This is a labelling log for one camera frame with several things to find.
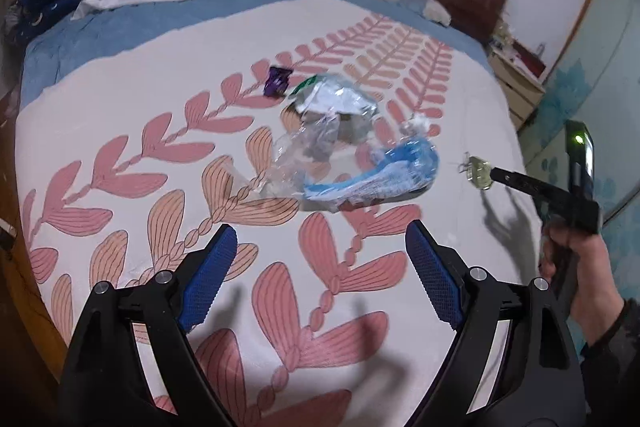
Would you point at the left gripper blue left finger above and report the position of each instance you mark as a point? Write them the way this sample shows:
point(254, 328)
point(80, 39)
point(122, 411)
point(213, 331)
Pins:
point(103, 377)

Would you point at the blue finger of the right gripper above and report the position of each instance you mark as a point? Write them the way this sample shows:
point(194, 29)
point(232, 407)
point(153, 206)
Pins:
point(540, 191)

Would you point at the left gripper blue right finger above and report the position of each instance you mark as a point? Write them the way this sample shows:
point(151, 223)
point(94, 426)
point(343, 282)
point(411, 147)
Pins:
point(512, 361)

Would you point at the small clear candy wrapper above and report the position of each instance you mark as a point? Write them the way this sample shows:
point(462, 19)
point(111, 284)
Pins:
point(477, 171)

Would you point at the blue white plastic wrapper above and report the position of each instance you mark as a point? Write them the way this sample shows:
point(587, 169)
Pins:
point(410, 166)

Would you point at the silver green foil bag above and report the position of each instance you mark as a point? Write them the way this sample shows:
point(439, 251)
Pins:
point(331, 95)

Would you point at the clear plastic bag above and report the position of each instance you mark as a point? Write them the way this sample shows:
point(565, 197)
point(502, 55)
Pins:
point(304, 157)

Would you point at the person's right hand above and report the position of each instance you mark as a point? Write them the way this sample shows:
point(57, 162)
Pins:
point(597, 302)

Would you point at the cream bedside drawer cabinet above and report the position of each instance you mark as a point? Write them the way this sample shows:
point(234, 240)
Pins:
point(523, 91)

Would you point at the red box on nightstand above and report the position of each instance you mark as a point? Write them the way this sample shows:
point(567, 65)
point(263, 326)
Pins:
point(532, 62)

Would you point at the blue floral sliding door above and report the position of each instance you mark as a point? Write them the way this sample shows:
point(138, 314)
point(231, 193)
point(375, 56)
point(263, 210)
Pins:
point(596, 82)

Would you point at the white pink leaf blanket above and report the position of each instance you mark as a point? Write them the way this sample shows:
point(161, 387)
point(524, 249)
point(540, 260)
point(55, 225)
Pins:
point(136, 159)

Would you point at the purple candy wrapper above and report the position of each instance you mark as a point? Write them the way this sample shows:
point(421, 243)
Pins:
point(277, 82)

